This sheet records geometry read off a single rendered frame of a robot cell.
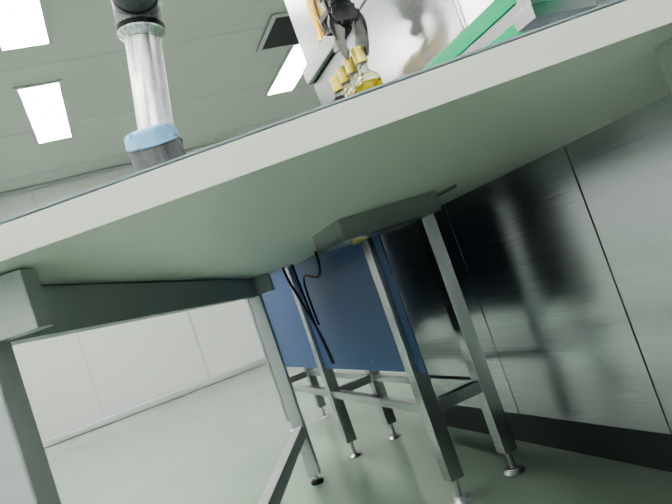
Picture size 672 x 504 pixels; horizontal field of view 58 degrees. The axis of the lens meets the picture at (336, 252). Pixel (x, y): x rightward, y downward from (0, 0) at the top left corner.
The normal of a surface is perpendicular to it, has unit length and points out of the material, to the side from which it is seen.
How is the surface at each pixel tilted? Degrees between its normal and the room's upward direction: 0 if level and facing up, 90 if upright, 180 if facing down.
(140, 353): 90
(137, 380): 90
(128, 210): 90
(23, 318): 90
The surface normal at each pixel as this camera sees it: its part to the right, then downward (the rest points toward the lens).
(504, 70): -0.05, -0.04
